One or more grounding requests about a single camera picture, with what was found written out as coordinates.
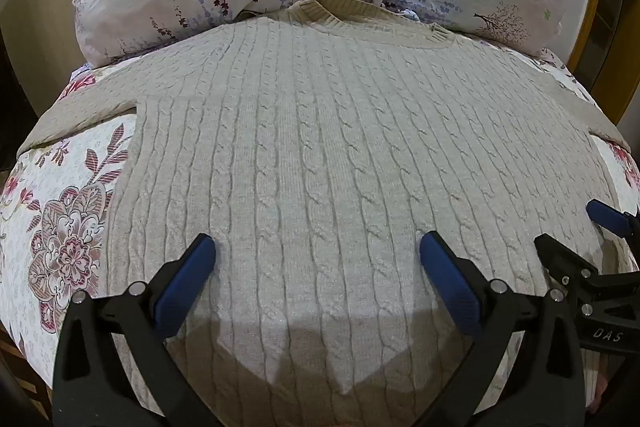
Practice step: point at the white floral bed sheet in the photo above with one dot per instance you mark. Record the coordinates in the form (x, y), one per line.
(65, 197)

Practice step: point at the yellow wooden furniture frame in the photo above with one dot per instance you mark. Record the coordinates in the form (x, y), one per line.
(600, 7)

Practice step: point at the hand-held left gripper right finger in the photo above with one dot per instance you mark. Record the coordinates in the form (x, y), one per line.
(449, 283)

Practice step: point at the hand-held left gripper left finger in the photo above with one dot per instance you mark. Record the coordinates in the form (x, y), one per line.
(186, 276)

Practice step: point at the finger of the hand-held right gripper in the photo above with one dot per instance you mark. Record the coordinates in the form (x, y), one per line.
(606, 216)
(564, 261)

